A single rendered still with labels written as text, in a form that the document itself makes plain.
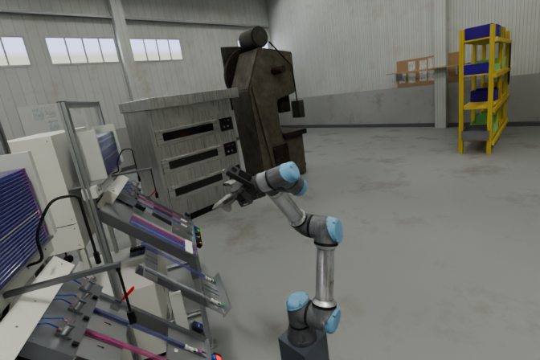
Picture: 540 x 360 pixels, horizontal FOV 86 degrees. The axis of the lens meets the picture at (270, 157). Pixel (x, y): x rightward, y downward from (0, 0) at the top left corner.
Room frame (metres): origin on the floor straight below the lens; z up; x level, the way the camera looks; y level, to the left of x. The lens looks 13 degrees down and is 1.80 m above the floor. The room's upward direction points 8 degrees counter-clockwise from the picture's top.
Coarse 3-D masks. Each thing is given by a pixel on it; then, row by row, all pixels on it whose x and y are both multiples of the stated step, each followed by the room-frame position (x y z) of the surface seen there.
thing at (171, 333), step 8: (168, 328) 1.09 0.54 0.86; (168, 336) 1.05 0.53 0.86; (176, 336) 1.07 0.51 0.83; (184, 336) 1.10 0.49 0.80; (168, 344) 1.01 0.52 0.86; (192, 344) 1.08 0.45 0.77; (200, 344) 1.11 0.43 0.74; (168, 352) 0.97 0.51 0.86; (176, 352) 0.99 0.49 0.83; (184, 352) 1.01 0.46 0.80; (192, 352) 1.03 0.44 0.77
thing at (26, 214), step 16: (0, 176) 0.89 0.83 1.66; (16, 176) 0.93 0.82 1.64; (0, 192) 0.83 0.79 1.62; (16, 192) 0.91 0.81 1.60; (32, 192) 0.99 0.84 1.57; (0, 208) 0.81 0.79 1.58; (16, 208) 0.88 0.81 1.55; (32, 208) 0.96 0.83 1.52; (0, 224) 0.79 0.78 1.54; (16, 224) 0.85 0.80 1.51; (32, 224) 0.93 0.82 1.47; (0, 240) 0.76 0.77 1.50; (16, 240) 0.83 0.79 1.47; (32, 240) 0.90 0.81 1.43; (0, 256) 0.74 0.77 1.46; (16, 256) 0.80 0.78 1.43; (0, 272) 0.72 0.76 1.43
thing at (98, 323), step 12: (108, 312) 1.00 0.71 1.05; (120, 312) 1.03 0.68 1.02; (96, 324) 0.91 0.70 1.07; (108, 324) 0.94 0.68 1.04; (120, 324) 0.97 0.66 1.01; (84, 336) 0.84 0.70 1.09; (108, 336) 0.89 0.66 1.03; (120, 336) 0.92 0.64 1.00; (84, 348) 0.80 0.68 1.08; (96, 348) 0.82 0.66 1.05; (108, 348) 0.85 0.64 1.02; (120, 348) 0.87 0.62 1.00
